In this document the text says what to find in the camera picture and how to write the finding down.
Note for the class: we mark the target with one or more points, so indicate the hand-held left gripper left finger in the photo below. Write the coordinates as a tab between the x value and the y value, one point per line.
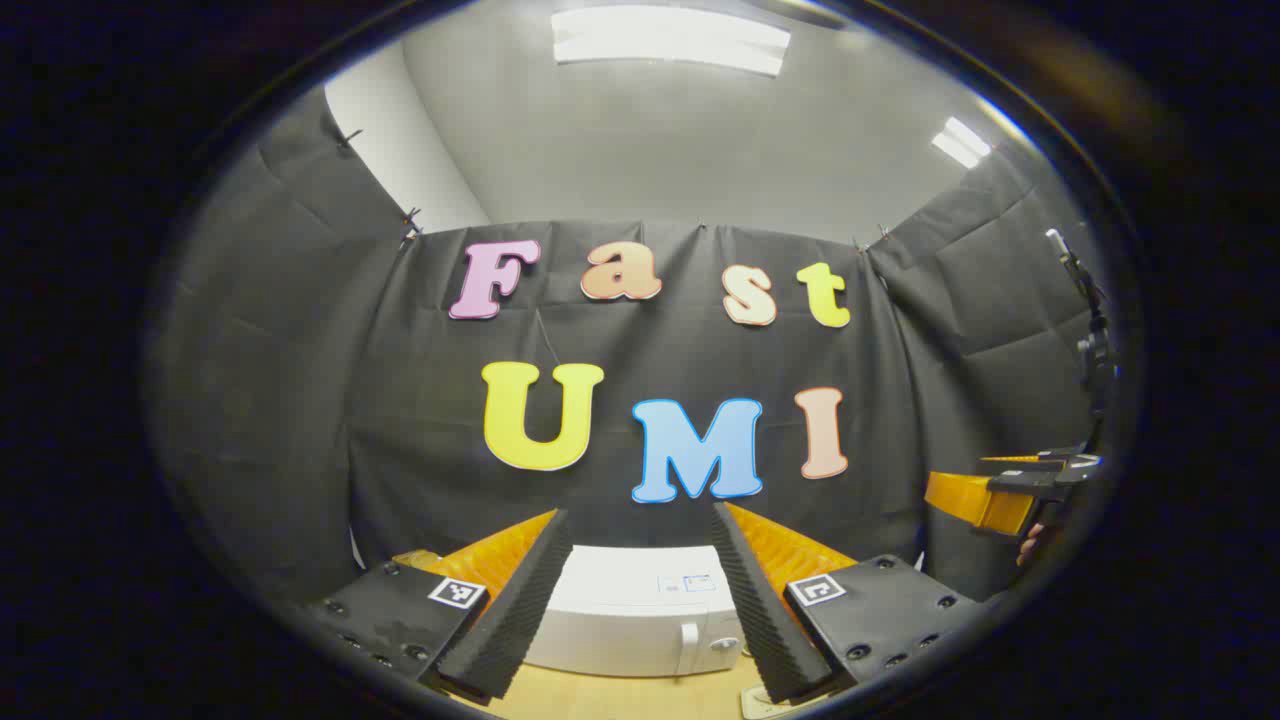
520	610

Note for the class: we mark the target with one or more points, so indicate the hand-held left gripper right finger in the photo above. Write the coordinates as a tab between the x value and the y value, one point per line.
760	610

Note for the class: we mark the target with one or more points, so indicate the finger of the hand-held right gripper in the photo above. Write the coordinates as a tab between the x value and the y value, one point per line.
985	505
1050	475

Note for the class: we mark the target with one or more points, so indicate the white microwave oven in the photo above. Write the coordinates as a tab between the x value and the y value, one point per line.
620	630

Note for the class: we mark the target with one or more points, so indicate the black backdrop cloth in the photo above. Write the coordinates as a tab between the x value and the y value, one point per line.
650	350

